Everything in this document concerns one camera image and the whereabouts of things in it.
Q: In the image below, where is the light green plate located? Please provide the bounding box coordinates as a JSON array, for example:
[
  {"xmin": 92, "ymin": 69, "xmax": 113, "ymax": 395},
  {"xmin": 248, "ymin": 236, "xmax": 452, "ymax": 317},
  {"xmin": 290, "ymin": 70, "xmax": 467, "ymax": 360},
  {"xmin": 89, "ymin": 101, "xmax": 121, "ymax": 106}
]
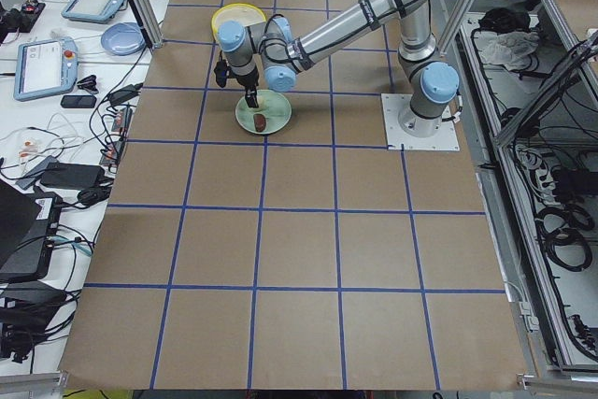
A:
[{"xmin": 235, "ymin": 90, "xmax": 292, "ymax": 135}]

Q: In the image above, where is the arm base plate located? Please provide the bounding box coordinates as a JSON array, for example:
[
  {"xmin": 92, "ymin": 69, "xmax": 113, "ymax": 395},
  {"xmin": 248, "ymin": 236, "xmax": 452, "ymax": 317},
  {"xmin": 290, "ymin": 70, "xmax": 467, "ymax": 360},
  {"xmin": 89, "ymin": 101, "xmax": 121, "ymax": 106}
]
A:
[{"xmin": 381, "ymin": 93, "xmax": 460, "ymax": 151}]

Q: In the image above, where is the dark red bun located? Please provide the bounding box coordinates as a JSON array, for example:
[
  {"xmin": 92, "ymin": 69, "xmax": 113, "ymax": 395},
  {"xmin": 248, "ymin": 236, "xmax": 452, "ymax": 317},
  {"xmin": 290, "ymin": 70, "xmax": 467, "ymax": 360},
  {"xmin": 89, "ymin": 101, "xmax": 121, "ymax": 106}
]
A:
[{"xmin": 252, "ymin": 113, "xmax": 267, "ymax": 133}]

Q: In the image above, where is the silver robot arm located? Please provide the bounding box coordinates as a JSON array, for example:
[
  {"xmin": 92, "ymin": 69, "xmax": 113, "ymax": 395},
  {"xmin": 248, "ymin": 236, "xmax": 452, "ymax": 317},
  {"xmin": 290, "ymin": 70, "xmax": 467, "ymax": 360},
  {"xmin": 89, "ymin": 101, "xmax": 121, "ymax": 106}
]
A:
[{"xmin": 214, "ymin": 0, "xmax": 460, "ymax": 137}]

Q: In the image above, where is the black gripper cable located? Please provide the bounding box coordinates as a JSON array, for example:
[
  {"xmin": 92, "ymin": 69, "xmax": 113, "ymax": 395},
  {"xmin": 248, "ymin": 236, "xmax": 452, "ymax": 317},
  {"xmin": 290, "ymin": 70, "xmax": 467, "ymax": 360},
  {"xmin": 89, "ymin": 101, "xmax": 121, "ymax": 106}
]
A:
[{"xmin": 254, "ymin": 13, "xmax": 300, "ymax": 73}]

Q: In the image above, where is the teach pendant tablet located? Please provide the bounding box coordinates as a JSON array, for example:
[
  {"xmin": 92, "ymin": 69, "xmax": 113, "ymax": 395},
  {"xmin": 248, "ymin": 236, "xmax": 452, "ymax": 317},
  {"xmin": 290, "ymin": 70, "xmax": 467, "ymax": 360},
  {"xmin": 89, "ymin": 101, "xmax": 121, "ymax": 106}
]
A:
[
  {"xmin": 62, "ymin": 0, "xmax": 125, "ymax": 23},
  {"xmin": 13, "ymin": 37, "xmax": 78, "ymax": 102}
]

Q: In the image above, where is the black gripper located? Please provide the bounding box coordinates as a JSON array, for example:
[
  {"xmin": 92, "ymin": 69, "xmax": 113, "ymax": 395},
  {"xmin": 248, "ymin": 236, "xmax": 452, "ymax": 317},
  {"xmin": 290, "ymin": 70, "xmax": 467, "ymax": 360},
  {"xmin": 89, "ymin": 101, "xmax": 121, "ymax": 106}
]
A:
[{"xmin": 235, "ymin": 69, "xmax": 259, "ymax": 108}]

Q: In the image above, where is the white crumpled cloth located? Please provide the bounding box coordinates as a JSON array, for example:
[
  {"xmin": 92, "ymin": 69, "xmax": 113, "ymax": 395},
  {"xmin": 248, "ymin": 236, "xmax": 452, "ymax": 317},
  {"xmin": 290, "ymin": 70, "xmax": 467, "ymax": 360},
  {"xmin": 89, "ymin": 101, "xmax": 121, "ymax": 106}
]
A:
[{"xmin": 480, "ymin": 31, "xmax": 540, "ymax": 71}]

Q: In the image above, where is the black laptop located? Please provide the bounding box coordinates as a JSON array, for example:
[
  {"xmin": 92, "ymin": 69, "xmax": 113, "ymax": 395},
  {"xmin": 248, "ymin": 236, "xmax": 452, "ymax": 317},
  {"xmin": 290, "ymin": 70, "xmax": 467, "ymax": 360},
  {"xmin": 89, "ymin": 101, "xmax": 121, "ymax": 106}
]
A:
[{"xmin": 1, "ymin": 181, "xmax": 62, "ymax": 283}]

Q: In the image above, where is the centre yellow bamboo steamer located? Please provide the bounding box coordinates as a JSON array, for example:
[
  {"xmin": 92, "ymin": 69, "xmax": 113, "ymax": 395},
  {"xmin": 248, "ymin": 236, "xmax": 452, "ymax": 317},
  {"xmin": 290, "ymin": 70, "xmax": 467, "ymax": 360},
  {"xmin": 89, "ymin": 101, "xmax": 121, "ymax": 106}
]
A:
[{"xmin": 211, "ymin": 3, "xmax": 266, "ymax": 39}]

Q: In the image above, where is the far teach pendant tablet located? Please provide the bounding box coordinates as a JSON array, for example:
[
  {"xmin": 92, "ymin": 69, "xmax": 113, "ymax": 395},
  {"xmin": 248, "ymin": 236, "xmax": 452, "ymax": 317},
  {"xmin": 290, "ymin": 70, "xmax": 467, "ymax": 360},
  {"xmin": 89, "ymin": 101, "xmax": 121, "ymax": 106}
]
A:
[{"xmin": 62, "ymin": 0, "xmax": 125, "ymax": 23}]

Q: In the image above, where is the near teach pendant tablet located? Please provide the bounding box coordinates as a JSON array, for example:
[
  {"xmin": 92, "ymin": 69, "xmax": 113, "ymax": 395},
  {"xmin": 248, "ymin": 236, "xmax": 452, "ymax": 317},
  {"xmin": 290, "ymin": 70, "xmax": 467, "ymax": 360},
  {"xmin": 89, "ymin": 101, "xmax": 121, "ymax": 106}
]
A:
[{"xmin": 13, "ymin": 37, "xmax": 78, "ymax": 102}]

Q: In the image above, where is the black power adapter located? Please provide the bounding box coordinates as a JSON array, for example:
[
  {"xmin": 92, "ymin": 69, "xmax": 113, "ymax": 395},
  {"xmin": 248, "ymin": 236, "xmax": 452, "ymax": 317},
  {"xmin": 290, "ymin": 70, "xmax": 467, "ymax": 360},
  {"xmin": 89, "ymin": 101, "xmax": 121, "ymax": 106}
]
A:
[{"xmin": 40, "ymin": 163, "xmax": 105, "ymax": 190}]

